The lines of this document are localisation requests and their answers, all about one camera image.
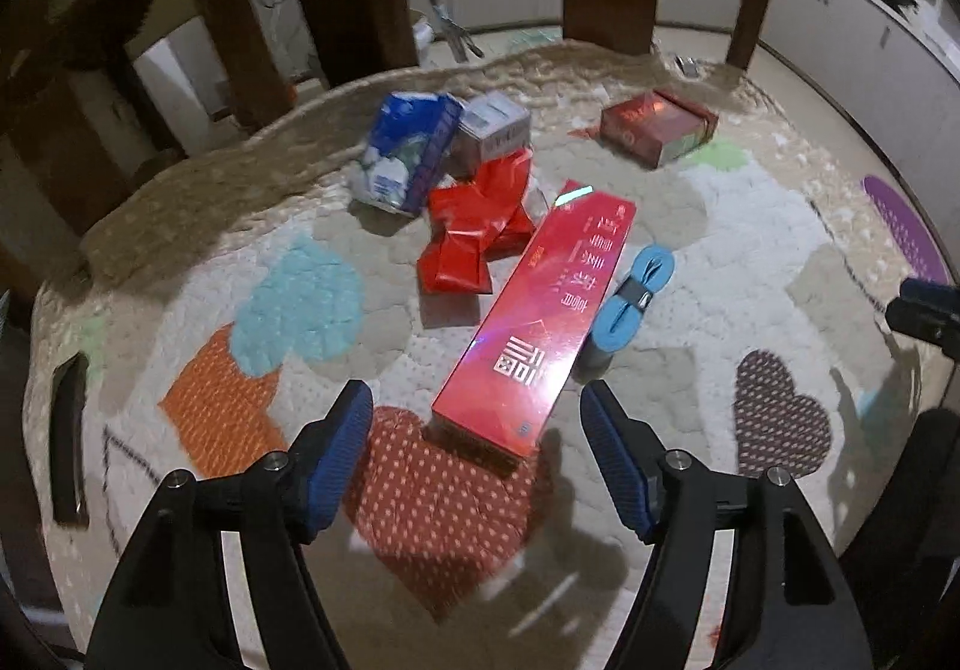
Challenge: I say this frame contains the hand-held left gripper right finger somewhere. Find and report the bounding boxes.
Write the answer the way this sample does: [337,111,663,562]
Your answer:
[581,380,857,670]

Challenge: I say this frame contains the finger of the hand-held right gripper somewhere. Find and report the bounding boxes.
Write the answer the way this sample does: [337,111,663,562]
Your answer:
[885,276,960,360]

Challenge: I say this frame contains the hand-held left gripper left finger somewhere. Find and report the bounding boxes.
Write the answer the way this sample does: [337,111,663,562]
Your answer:
[88,379,374,670]

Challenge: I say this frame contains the purple perforated plastic basket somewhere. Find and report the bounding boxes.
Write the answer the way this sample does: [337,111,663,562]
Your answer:
[862,173,952,285]

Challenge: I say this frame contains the long red box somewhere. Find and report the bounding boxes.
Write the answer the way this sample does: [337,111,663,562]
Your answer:
[431,179,638,476]

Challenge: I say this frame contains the square red box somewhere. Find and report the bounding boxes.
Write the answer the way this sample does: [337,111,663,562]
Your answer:
[600,89,719,170]

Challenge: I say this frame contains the quilted patchwork blanket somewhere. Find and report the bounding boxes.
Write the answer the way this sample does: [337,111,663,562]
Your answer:
[22,29,960,670]

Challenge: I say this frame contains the crumpled red wrapper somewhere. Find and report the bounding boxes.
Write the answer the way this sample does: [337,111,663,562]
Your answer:
[418,149,548,296]

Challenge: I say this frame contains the black phone in clear case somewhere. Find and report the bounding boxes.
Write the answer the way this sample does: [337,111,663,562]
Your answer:
[49,351,91,528]

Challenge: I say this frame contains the blue white tissue pack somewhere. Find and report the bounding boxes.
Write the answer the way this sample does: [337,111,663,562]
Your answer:
[349,91,464,215]

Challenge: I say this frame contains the grey kitchen cabinets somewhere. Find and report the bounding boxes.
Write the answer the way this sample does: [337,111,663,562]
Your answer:
[660,0,960,116]

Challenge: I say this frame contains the small grey box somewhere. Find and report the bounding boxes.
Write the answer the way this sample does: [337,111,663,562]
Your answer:
[452,91,528,178]

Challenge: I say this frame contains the metal tool with blue grip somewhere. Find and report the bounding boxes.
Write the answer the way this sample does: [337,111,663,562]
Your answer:
[405,0,485,62]

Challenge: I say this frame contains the blue rolled strap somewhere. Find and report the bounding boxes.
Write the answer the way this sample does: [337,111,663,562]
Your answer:
[589,245,676,371]

